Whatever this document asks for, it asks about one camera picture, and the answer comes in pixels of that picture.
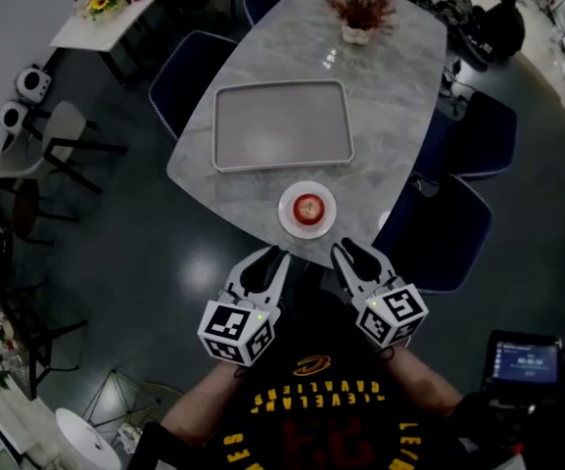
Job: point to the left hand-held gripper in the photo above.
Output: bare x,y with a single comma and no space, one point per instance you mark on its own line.
235,328

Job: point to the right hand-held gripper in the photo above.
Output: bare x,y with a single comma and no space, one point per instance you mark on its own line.
392,314

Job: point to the white round plate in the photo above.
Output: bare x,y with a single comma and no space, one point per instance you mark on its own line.
289,223

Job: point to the red apple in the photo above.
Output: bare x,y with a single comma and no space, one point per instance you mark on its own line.
308,208

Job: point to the person's left forearm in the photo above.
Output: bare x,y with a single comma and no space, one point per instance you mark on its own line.
199,409

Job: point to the person's right forearm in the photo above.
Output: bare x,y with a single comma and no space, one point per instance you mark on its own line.
421,385

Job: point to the person's black printed jersey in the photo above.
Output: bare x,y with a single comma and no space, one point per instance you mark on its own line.
321,409

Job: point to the grey rectangular tray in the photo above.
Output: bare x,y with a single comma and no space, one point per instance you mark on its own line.
282,125

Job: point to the black screen device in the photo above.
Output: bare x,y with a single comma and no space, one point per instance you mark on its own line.
527,360

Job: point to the white round stool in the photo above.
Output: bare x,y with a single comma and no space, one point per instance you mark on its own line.
83,438

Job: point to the brown round stool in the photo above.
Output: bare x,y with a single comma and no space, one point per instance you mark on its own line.
27,208

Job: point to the grey chair with black legs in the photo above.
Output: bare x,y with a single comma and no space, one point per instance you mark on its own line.
42,150

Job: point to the red dried plant in pot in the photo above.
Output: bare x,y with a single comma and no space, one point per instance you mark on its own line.
360,5

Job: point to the black backpack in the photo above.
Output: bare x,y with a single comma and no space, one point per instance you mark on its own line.
504,25

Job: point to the white side table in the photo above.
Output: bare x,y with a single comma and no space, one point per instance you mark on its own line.
91,34

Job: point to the white round device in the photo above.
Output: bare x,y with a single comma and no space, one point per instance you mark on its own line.
14,115
33,83

